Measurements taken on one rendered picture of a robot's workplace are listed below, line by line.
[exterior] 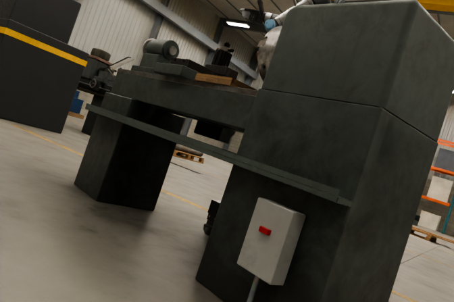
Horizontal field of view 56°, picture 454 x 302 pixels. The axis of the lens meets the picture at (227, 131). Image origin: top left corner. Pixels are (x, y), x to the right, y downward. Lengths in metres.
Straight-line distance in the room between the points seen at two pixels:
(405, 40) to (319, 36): 0.35
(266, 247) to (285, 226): 0.11
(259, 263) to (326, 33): 0.90
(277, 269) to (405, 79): 0.79
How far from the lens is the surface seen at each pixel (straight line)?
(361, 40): 1.65
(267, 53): 2.03
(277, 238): 1.54
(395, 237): 1.81
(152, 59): 3.00
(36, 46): 6.39
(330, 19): 1.78
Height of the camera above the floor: 0.57
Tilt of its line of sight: 2 degrees up
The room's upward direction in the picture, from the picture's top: 19 degrees clockwise
